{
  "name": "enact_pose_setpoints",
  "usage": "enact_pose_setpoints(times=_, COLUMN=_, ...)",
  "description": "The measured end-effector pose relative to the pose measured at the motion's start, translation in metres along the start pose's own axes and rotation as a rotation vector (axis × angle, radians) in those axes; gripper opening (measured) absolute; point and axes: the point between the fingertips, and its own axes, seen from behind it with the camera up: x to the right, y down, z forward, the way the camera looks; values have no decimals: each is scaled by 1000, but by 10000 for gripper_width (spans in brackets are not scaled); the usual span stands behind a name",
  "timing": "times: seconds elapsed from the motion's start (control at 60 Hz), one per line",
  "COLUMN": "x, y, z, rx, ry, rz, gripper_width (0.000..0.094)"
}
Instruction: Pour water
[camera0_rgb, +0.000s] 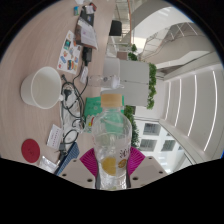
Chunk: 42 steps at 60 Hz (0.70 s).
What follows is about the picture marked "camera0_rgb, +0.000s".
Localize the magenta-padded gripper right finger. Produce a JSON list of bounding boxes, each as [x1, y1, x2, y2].
[[127, 146, 169, 190]]

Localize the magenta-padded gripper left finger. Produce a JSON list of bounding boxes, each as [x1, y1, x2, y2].
[[58, 148, 99, 190]]

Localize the clear bottle with beige cap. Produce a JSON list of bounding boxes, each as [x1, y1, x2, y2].
[[91, 93, 133, 191]]

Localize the clear plastic packet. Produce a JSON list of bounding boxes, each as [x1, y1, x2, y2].
[[37, 154, 59, 174]]

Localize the flat round red coaster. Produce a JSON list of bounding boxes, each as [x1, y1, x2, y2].
[[20, 138, 41, 164]]

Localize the green tote bag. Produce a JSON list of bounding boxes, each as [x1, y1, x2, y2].
[[83, 95, 126, 134]]

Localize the white mug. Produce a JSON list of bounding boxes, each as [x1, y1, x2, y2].
[[19, 65, 65, 110]]

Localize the clear shaker bottle white lid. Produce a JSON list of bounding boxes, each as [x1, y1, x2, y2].
[[88, 73, 121, 90]]

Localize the white planter cabinet with greenery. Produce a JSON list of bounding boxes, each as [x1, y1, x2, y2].
[[102, 57, 158, 110]]

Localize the small green potted plants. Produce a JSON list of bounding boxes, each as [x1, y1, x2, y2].
[[127, 43, 139, 62]]

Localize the colourful sticker sheet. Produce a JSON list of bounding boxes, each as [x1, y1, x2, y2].
[[56, 29, 83, 75]]

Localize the open booklet with papers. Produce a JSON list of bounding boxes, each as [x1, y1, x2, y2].
[[74, 13, 99, 51]]

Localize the black chair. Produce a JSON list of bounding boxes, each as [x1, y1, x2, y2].
[[108, 19, 123, 37]]

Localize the black cable bundle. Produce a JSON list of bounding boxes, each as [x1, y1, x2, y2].
[[59, 46, 93, 154]]

